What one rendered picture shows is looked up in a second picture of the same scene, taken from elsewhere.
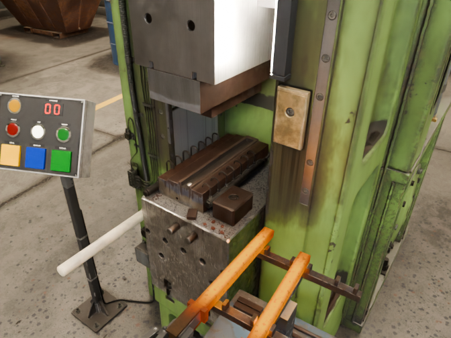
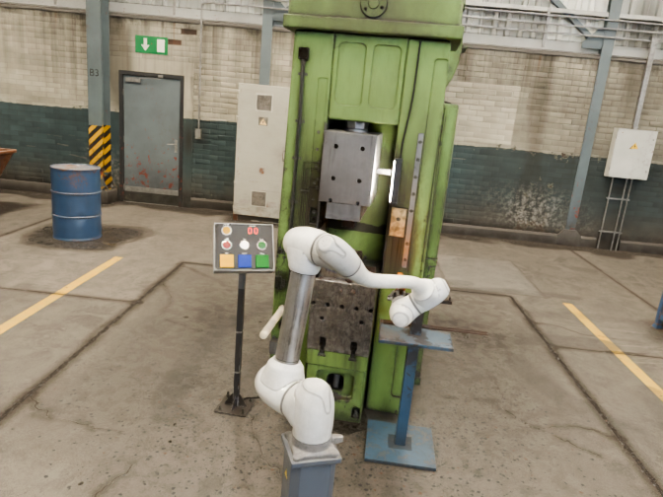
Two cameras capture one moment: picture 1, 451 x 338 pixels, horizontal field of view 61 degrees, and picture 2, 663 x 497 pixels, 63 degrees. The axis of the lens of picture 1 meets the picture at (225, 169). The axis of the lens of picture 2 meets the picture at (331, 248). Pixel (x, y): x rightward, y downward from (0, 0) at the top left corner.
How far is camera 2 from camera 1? 232 cm
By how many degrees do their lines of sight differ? 30
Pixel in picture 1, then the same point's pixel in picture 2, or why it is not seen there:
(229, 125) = not seen: hidden behind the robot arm
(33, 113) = (240, 234)
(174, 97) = (342, 215)
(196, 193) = not seen: hidden behind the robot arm
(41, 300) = (181, 410)
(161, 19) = (341, 177)
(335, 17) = (416, 177)
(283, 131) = (395, 229)
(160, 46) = (338, 190)
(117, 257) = (219, 378)
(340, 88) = (419, 206)
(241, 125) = not seen: hidden behind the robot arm
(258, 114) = (351, 235)
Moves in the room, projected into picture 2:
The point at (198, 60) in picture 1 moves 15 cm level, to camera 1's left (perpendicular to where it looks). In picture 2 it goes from (361, 196) to (337, 195)
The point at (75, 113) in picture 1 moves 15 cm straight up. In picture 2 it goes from (267, 233) to (269, 207)
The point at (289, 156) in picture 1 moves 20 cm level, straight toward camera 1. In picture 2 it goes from (396, 243) to (408, 251)
